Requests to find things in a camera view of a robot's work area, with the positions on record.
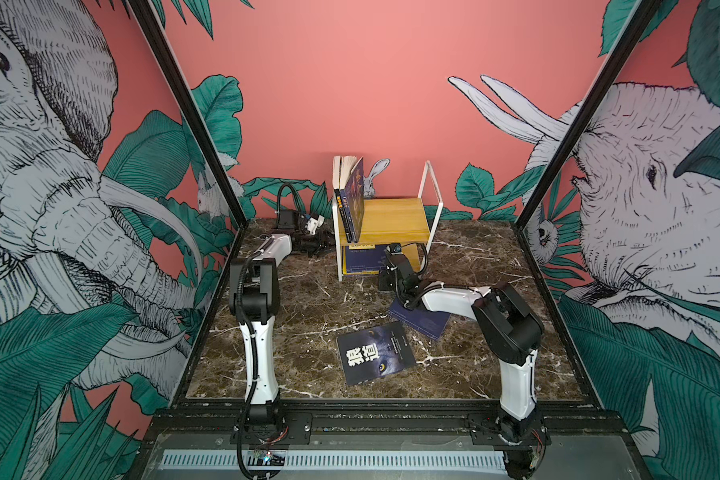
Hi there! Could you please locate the dark blue book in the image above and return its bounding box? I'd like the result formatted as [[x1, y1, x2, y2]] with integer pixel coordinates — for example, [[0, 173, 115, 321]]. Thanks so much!
[[388, 300, 450, 340], [342, 245, 386, 275]]

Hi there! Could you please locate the black left frame post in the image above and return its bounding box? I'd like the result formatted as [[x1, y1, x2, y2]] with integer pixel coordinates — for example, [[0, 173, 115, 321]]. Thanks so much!
[[128, 0, 248, 229]]

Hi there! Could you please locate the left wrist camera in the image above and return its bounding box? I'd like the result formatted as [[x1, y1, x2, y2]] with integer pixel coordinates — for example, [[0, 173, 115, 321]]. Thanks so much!
[[304, 215, 325, 236]]

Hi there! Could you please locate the black frame post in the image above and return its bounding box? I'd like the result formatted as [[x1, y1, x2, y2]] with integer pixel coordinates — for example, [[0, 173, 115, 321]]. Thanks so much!
[[128, 0, 248, 229], [514, 0, 662, 230]]

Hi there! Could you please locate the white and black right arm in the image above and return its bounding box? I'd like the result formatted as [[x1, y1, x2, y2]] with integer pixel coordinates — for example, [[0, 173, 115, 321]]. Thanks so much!
[[379, 249, 544, 424]]

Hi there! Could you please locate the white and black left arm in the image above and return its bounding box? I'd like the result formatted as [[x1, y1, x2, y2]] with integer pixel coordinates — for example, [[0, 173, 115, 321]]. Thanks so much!
[[229, 211, 325, 425]]

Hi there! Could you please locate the black right frame post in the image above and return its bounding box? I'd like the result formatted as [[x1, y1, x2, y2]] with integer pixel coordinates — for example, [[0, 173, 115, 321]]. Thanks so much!
[[514, 0, 662, 230]]

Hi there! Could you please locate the black book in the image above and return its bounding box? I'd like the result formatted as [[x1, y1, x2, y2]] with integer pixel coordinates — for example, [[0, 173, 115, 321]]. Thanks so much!
[[332, 156, 357, 244], [337, 321, 416, 385]]

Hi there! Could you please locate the wooden shelf with white frame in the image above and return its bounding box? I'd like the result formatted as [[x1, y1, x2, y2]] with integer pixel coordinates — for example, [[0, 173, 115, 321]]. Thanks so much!
[[332, 162, 443, 280]]

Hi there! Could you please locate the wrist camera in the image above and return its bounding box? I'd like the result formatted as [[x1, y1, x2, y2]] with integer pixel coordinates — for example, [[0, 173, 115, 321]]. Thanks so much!
[[304, 215, 325, 236], [385, 243, 403, 257]]

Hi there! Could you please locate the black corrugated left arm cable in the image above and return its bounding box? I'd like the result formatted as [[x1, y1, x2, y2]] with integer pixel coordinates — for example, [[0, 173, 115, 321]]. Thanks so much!
[[274, 182, 304, 217]]

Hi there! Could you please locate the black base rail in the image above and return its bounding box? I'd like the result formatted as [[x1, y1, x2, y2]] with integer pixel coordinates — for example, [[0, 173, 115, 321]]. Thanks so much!
[[144, 400, 628, 449]]

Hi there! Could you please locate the white slotted cable duct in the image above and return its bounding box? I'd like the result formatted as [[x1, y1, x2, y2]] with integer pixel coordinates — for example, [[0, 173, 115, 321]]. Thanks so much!
[[158, 449, 506, 473]]

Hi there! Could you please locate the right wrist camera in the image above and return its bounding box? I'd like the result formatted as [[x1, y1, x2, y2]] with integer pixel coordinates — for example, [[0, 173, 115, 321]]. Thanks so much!
[[385, 243, 403, 257]]

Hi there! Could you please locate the dark book with portrait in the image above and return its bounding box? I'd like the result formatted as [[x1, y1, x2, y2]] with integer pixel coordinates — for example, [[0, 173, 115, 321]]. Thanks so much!
[[347, 156, 364, 243]]

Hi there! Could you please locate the black book standing on shelf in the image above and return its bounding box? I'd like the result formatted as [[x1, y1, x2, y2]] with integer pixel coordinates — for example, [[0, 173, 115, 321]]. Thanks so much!
[[332, 156, 357, 244]]

